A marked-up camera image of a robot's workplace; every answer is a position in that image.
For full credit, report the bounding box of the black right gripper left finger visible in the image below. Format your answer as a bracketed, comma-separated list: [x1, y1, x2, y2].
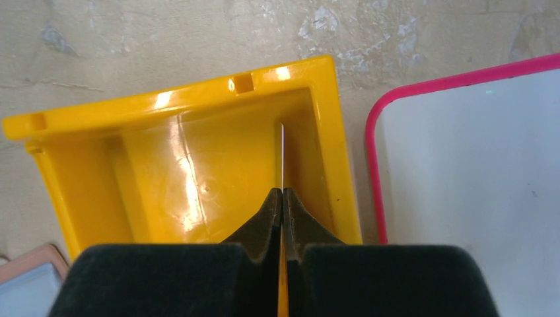
[50, 188, 282, 316]

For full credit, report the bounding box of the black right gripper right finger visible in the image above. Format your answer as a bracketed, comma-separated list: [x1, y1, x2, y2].
[283, 188, 498, 316]

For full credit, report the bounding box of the pink leather card holder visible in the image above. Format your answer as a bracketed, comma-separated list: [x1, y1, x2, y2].
[1, 244, 69, 316]

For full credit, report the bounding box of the yellow left bin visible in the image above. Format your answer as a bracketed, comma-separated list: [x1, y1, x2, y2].
[1, 54, 363, 262]

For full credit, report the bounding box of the pink framed whiteboard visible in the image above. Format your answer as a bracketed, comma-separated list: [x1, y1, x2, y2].
[365, 53, 559, 316]

